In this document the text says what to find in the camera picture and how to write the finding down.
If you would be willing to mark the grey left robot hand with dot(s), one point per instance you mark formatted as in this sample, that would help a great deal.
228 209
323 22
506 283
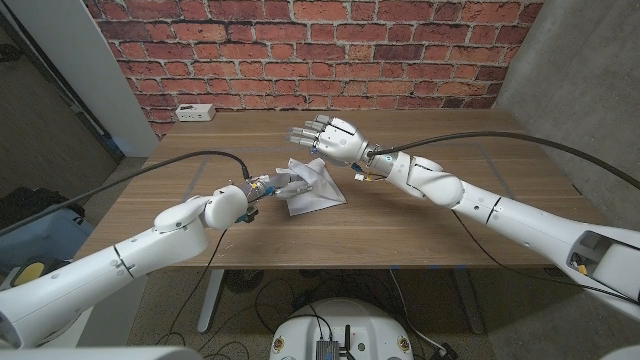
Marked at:
285 187

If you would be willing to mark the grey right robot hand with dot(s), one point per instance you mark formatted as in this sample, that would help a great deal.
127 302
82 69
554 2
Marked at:
340 140

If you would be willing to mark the white handkerchief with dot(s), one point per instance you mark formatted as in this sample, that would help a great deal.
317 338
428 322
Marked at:
322 197

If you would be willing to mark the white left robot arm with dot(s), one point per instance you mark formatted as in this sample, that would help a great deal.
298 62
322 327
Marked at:
100 270

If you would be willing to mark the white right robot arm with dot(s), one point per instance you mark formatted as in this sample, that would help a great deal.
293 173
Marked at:
500 215

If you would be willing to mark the red brick printed backdrop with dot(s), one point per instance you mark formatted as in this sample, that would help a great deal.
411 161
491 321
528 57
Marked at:
320 50

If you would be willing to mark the black round fan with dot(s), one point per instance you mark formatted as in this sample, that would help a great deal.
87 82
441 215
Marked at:
242 281

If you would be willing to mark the white power strip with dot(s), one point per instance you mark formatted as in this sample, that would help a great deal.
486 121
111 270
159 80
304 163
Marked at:
195 112

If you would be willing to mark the white table leg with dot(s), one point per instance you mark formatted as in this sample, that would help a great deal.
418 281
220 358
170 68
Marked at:
210 300

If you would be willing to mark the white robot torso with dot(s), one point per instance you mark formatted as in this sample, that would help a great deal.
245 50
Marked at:
345 320

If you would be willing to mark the grey table leg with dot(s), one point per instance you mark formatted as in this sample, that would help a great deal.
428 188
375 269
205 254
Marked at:
470 305

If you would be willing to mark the blue storage box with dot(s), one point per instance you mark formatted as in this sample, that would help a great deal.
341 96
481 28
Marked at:
40 235

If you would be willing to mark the black bag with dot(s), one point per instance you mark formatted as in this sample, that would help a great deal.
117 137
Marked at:
30 202

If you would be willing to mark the yellow black foot pedal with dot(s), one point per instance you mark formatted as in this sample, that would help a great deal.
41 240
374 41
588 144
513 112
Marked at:
30 272

